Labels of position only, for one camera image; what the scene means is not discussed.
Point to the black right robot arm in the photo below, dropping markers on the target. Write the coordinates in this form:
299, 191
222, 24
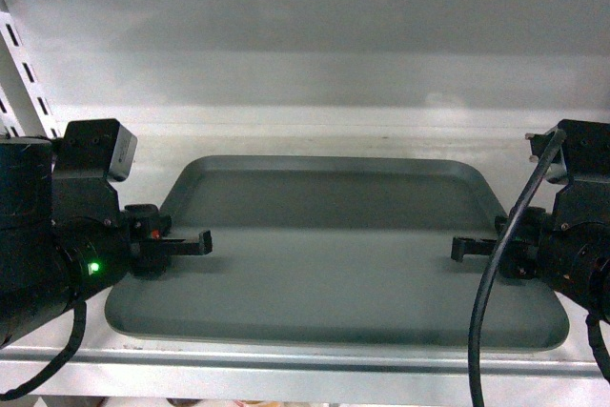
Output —
568, 248

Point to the white slotted shelf upright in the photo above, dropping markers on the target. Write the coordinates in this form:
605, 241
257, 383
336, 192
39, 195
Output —
25, 110

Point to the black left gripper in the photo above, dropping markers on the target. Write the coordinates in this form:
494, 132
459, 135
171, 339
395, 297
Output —
147, 225

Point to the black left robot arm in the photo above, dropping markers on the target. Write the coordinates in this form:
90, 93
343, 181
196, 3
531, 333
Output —
64, 239

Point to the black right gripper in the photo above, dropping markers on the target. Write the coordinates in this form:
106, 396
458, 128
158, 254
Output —
519, 262

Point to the grey rectangular serving tray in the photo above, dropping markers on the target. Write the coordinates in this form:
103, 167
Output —
317, 250

